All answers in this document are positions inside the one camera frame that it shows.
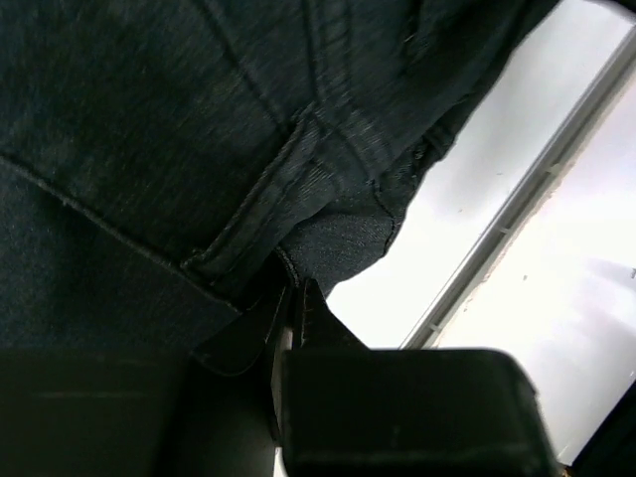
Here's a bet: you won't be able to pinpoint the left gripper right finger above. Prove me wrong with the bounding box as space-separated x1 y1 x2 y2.
280 280 559 476

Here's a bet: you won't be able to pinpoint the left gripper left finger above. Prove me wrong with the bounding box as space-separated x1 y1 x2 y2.
1 288 291 476

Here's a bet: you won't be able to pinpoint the black denim trousers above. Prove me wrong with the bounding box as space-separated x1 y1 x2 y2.
1 1 555 348

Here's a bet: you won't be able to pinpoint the white front cover panel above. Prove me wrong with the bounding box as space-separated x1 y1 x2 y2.
435 84 635 463

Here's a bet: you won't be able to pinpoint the front aluminium rail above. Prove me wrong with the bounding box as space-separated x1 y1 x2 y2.
400 29 635 350

